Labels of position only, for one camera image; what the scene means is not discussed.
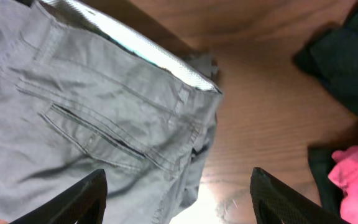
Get grey shorts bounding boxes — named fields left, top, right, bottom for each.
left=0, top=1, right=223, bottom=223

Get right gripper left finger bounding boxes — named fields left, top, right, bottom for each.
left=11, top=169, right=107, bottom=224

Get black garment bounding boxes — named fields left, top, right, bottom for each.
left=308, top=146, right=344, bottom=217

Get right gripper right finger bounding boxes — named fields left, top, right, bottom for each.
left=250, top=167, right=348, bottom=224

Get folded navy blue shorts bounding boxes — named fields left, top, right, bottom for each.
left=293, top=4, right=358, bottom=117

